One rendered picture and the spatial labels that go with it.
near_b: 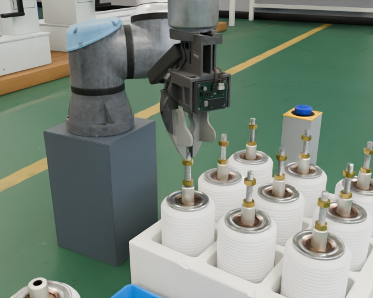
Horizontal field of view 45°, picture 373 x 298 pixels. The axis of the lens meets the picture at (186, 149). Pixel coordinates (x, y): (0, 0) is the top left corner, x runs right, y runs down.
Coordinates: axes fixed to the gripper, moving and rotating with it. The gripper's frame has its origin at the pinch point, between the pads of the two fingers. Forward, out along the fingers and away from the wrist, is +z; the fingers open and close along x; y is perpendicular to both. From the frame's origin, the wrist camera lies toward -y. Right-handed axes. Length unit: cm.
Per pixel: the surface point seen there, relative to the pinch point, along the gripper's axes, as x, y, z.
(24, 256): -24, -35, 35
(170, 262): -6.1, 5.2, 17.5
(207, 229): 1.3, 4.9, 13.5
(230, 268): 0.6, 12.8, 16.4
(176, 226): -3.8, 3.0, 12.3
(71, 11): 55, -244, -2
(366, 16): 407, -291, 23
